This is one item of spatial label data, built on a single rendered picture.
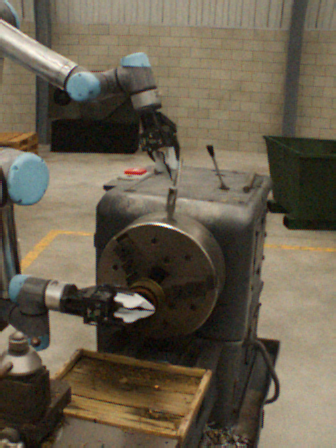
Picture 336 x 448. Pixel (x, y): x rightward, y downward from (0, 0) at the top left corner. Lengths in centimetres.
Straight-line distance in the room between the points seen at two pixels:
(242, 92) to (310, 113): 139
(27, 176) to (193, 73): 1014
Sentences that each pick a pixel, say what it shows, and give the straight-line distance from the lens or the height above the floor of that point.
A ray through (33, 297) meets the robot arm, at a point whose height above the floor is 108.
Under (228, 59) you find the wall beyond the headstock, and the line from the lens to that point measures 1133.
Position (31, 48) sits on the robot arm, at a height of 167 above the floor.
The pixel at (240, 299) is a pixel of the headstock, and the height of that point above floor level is 100.
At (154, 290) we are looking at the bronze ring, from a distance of 139.
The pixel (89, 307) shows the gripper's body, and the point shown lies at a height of 109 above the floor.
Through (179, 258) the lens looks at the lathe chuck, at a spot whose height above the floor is 116.
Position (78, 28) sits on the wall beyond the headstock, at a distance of 1172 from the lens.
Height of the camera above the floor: 163
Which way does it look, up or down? 17 degrees down
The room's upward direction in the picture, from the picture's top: 2 degrees clockwise
